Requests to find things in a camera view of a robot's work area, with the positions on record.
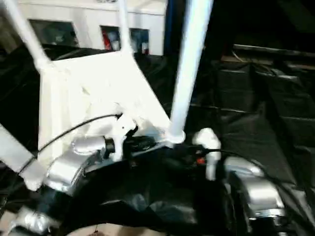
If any white plastic table top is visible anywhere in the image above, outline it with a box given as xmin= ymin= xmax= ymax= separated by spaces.
xmin=22 ymin=49 xmax=187 ymax=192

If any white plastic table leg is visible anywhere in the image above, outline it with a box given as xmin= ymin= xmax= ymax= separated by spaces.
xmin=0 ymin=122 xmax=43 ymax=191
xmin=117 ymin=0 xmax=134 ymax=54
xmin=167 ymin=0 xmax=215 ymax=145
xmin=2 ymin=0 xmax=53 ymax=72

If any black plastic mat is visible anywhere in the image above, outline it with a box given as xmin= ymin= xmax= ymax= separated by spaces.
xmin=0 ymin=44 xmax=315 ymax=234

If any silver metal bar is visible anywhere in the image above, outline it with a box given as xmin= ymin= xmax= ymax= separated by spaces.
xmin=230 ymin=44 xmax=315 ymax=58

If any white glass-door cabinet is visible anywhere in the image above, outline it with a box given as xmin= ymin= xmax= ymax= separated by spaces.
xmin=15 ymin=0 xmax=167 ymax=56

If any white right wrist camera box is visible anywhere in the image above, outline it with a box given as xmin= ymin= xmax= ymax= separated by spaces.
xmin=191 ymin=127 xmax=222 ymax=182

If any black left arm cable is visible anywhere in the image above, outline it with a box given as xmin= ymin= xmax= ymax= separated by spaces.
xmin=16 ymin=114 xmax=123 ymax=174

